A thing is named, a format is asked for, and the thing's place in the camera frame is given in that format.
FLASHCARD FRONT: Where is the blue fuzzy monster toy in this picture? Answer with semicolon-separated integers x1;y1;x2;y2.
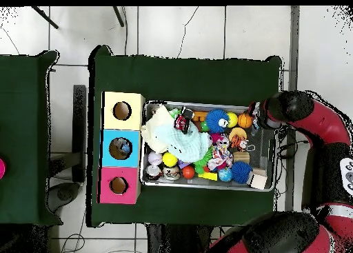
205;108;230;134

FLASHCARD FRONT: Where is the dark green tablecloth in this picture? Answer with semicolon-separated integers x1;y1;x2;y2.
86;44;283;228

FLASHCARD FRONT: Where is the plain wooden cube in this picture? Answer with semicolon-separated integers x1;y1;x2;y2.
247;173;268;190

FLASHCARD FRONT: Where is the dark green side table cloth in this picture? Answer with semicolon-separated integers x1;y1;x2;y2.
0;50;63;227

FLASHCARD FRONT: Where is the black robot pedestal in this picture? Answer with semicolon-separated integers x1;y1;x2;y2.
145;223;219;253

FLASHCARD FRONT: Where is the toy hamburger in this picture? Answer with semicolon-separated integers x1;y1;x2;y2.
228;126;248;143

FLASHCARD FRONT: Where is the cream yellow waffle cloth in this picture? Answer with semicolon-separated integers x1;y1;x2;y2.
140;104;177;154

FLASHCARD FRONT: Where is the crushed red drink can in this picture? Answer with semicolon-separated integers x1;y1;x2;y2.
173;106;195;134

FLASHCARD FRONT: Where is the orange black striped tiger toy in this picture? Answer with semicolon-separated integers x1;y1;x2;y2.
230;135;249;152

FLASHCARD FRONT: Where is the black power cable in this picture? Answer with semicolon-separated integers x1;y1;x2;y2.
278;139;310;154

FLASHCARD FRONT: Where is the black tripod leg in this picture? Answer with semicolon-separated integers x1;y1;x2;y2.
30;6;59;30
112;6;125;28

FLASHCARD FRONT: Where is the yellow smooth ball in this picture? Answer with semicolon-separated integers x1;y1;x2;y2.
226;111;239;128

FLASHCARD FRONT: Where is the shallow wire mesh bin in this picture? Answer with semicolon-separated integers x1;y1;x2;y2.
139;100;278;192

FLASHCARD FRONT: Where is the orange toy basketball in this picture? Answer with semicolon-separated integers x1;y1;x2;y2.
237;112;254;129

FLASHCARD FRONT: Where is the grey round stand base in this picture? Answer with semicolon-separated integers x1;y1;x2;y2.
47;181;81;213

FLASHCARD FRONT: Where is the mint green waffle cloth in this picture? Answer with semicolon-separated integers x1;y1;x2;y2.
154;121;212;163

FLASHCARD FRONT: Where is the wooden box with three holes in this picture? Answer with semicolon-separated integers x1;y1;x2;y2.
97;91;146;205

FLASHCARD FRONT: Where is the blue spiky ball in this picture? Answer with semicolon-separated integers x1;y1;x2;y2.
230;161;254;185

